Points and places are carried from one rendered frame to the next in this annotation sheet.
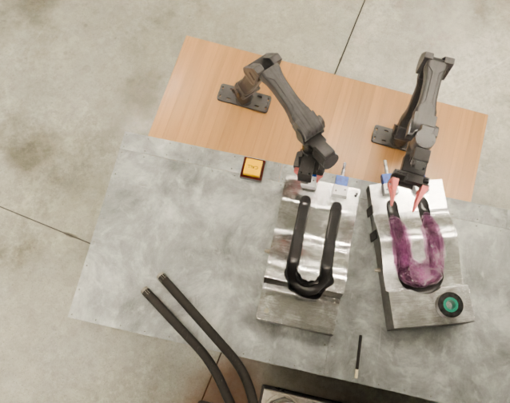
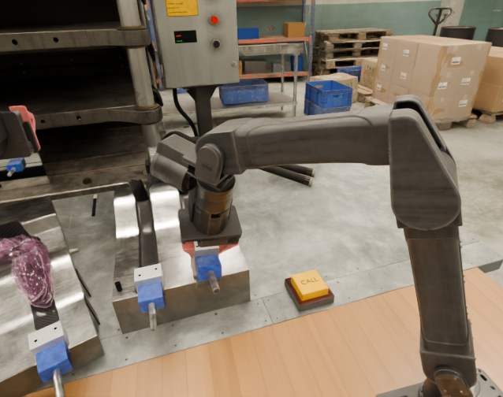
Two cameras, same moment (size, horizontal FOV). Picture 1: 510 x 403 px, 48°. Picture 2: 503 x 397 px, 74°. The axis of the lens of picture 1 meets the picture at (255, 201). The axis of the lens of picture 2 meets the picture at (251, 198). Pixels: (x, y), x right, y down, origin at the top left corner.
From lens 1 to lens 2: 182 cm
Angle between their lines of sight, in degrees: 74
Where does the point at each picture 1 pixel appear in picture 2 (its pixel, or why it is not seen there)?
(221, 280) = (256, 200)
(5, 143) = not seen: outside the picture
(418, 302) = (12, 217)
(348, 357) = (105, 202)
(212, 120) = not seen: hidden behind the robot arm
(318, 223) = (170, 242)
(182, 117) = (478, 311)
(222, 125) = (413, 331)
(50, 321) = not seen: hidden behind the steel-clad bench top
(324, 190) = (176, 275)
